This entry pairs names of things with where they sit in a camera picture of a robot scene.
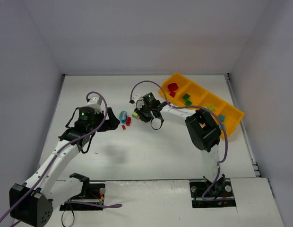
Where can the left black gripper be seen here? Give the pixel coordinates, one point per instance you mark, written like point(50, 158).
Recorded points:
point(105, 119)

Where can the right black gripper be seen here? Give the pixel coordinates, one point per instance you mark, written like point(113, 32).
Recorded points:
point(143, 113)

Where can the red arch lego block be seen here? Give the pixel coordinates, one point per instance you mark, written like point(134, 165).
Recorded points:
point(172, 94)

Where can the red square lego block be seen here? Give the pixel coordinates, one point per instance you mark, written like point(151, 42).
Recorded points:
point(172, 87)

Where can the small green lego brick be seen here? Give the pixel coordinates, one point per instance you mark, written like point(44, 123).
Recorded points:
point(188, 103)

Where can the teal blue lego brick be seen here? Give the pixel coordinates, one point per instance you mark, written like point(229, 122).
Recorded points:
point(222, 118)

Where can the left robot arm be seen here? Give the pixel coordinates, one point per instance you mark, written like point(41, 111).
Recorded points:
point(34, 201)

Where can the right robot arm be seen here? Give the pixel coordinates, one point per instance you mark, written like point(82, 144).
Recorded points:
point(204, 132)

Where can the green and lime lego stack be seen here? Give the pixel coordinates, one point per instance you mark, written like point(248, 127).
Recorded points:
point(135, 115)

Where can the yellow divided sorting tray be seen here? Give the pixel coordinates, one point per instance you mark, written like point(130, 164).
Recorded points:
point(202, 97)

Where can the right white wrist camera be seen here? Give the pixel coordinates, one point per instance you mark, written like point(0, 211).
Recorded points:
point(137, 101)

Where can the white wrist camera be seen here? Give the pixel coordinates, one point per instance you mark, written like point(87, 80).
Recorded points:
point(137, 101)
point(95, 103)

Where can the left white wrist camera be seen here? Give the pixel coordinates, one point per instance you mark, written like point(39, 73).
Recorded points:
point(95, 103)

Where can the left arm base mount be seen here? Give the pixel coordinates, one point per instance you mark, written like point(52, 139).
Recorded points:
point(95, 195)

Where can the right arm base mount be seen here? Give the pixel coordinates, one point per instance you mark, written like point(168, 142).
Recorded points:
point(219, 196)

